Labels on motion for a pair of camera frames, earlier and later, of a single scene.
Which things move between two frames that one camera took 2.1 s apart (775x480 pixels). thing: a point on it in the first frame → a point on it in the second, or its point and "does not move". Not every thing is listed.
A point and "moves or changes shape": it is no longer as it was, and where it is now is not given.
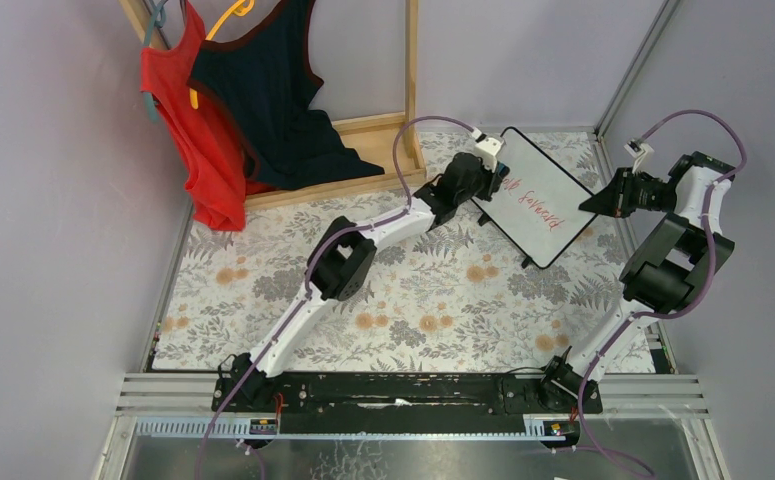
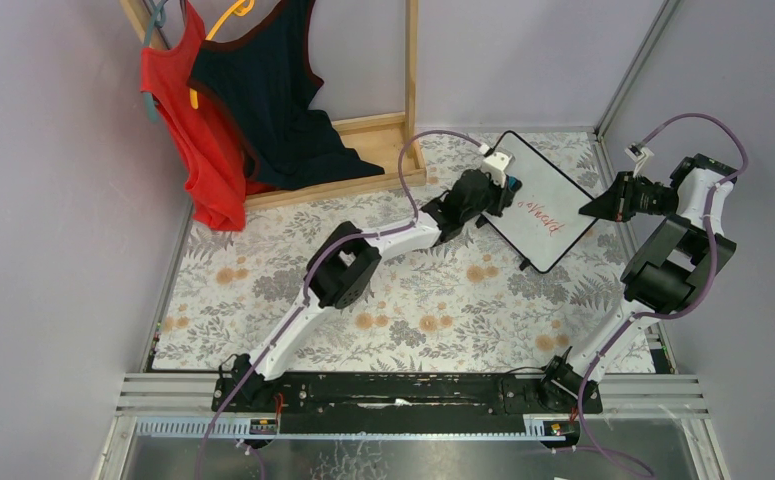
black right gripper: x=623 y=192 does not move
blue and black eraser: x=503 y=170 moves or changes shape
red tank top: x=219 y=181 does not move
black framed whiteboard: x=538 y=205 does not move
